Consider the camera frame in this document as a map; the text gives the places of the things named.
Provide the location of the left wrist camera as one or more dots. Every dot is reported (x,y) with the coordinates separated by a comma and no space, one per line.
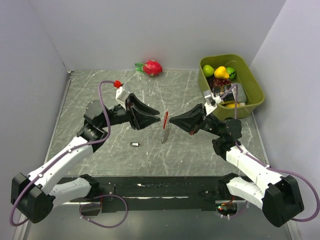
(122,93)

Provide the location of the small black key fob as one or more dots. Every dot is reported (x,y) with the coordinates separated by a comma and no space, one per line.
(135,144)

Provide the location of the olive green plastic bin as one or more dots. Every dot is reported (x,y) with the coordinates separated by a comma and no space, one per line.
(244,76)

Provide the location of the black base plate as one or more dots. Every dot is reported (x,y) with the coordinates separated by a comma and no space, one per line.
(151,193)

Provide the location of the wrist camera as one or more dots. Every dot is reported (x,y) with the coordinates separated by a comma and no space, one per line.
(211,102)
(122,93)

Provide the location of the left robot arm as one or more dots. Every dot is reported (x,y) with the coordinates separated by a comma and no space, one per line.
(37,193)

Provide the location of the yellow lemon toy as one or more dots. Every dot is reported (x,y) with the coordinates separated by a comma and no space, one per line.
(232,105)

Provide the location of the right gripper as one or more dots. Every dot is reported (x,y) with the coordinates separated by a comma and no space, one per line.
(191,121)

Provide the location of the red and silver key organizer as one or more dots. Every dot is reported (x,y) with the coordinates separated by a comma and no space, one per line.
(166,127)

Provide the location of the aluminium rail frame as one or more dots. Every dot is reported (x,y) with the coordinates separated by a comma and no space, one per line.
(257,198)

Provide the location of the green watermelon toy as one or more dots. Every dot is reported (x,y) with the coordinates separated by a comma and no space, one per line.
(231,72)

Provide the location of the red dragon fruit toy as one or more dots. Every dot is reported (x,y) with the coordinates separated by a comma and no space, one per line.
(151,68)

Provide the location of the dark red grapes toy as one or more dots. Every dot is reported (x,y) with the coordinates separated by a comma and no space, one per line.
(214,82)

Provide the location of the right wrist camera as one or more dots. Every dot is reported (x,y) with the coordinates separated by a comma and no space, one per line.
(211,102)

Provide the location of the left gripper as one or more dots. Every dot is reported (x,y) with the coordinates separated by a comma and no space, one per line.
(139,122)

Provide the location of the yellow pear toy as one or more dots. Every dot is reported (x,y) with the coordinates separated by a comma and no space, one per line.
(221,73)

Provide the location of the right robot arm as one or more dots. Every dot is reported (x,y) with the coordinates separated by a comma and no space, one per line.
(261,179)

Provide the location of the green lime toy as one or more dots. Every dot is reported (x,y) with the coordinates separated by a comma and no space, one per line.
(208,70)

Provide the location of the black labelled cup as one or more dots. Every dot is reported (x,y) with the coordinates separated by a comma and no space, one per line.
(226,93)

